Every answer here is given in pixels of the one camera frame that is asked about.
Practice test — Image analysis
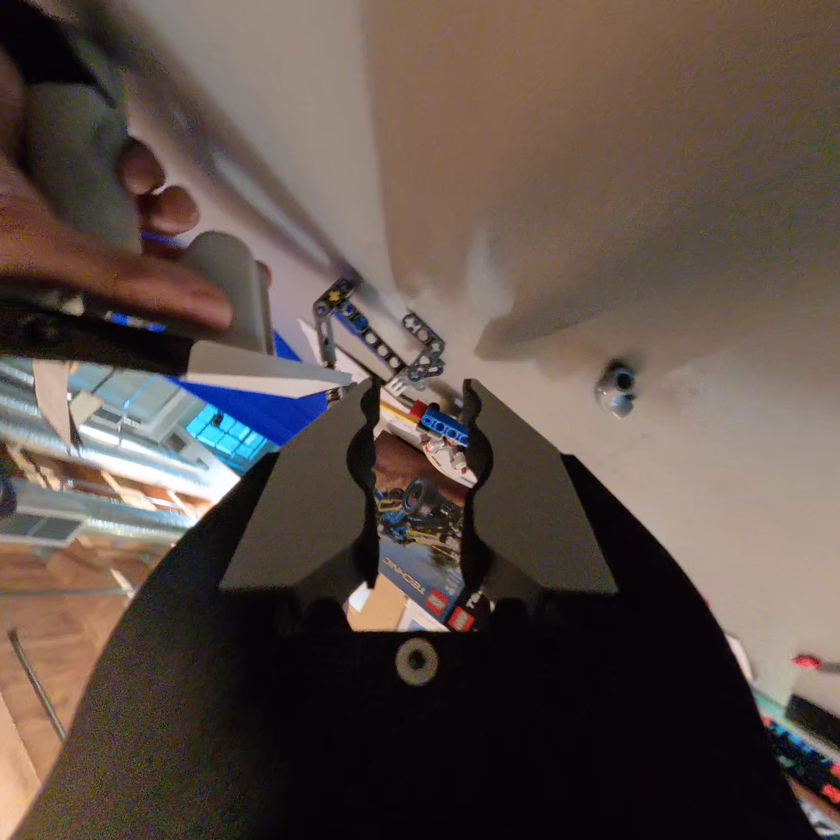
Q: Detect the colourful patterned object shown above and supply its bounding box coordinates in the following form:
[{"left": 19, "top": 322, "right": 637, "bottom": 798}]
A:
[{"left": 755, "top": 694, "right": 840, "bottom": 840}]

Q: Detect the thin metal rod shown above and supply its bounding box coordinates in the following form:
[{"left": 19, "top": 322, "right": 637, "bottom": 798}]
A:
[{"left": 7, "top": 629, "right": 68, "bottom": 742}]

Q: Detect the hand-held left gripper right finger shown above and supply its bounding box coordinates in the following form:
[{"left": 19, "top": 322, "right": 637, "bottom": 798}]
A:
[{"left": 459, "top": 378, "right": 620, "bottom": 603}]

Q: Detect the grey lego suspension arm assembly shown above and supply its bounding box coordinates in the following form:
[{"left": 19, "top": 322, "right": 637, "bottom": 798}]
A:
[{"left": 312, "top": 277, "right": 447, "bottom": 403}]

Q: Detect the printed cardboard sheet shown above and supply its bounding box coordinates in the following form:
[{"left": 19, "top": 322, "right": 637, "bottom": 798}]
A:
[{"left": 346, "top": 576, "right": 454, "bottom": 632}]

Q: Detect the person's right hand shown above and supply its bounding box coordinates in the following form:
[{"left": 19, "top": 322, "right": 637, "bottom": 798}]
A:
[{"left": 0, "top": 49, "right": 273, "bottom": 330}]

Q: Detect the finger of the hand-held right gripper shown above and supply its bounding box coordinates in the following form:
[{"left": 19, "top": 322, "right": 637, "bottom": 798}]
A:
[{"left": 176, "top": 339, "right": 357, "bottom": 401}]

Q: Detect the small grey round lego piece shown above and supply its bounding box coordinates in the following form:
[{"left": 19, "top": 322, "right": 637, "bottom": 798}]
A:
[{"left": 594, "top": 358, "right": 639, "bottom": 421}]

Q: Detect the lego set box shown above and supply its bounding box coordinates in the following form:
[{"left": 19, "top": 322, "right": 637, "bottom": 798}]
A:
[{"left": 373, "top": 433, "right": 494, "bottom": 632}]

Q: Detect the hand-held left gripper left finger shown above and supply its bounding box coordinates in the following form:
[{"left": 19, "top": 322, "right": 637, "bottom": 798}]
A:
[{"left": 218, "top": 377, "right": 383, "bottom": 603}]

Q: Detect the metal ceiling duct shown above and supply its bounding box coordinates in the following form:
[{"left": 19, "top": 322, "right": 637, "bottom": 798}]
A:
[{"left": 0, "top": 478, "right": 201, "bottom": 547}]

